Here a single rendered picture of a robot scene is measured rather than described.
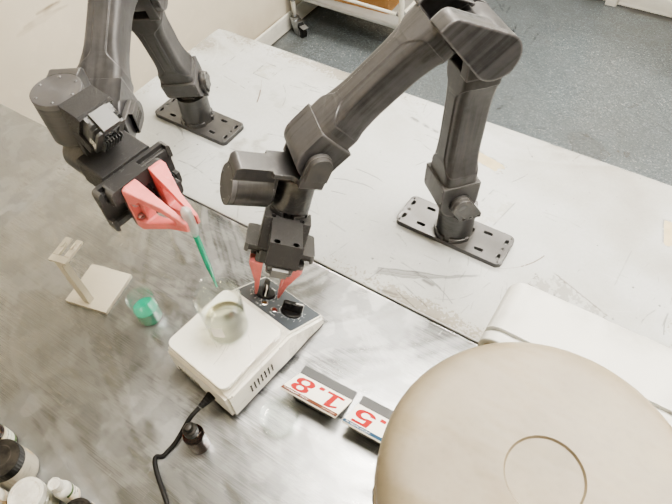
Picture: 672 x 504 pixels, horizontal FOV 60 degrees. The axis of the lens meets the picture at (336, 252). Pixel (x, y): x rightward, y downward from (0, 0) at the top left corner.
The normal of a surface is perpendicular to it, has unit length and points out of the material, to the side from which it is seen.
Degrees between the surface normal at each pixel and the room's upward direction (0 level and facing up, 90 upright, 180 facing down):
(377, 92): 88
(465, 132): 90
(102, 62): 22
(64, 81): 1
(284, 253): 68
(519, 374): 5
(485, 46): 90
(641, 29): 0
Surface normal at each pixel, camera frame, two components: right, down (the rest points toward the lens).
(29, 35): 0.84, 0.41
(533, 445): -0.05, -0.61
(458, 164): 0.26, 0.67
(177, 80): 0.04, 0.97
